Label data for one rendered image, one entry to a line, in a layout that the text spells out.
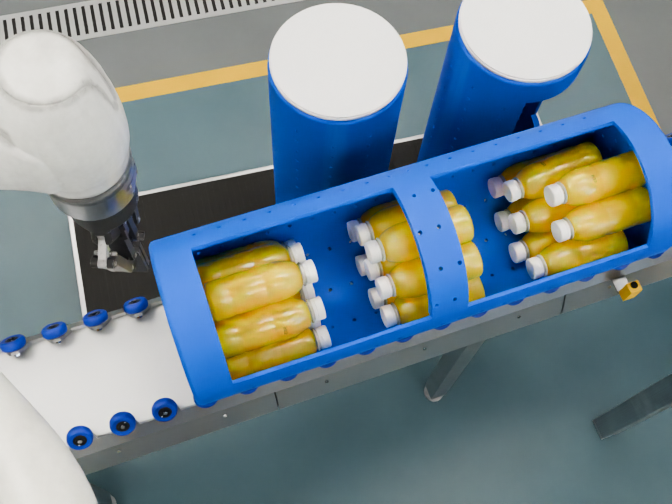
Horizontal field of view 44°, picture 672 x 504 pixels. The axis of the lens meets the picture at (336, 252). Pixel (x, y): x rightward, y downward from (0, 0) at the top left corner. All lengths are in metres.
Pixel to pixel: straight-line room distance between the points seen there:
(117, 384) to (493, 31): 1.02
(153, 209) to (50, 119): 1.88
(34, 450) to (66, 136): 0.25
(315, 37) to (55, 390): 0.84
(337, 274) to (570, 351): 1.23
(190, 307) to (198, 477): 1.24
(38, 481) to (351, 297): 1.03
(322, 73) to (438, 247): 0.52
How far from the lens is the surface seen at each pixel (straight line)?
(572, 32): 1.84
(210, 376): 1.32
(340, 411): 2.49
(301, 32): 1.75
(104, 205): 0.83
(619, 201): 1.56
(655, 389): 2.20
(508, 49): 1.78
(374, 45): 1.74
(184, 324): 1.28
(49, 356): 1.63
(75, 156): 0.73
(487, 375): 2.57
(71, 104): 0.69
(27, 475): 0.62
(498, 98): 1.80
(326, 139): 1.71
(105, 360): 1.60
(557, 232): 1.52
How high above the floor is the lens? 2.44
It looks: 68 degrees down
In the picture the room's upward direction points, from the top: 6 degrees clockwise
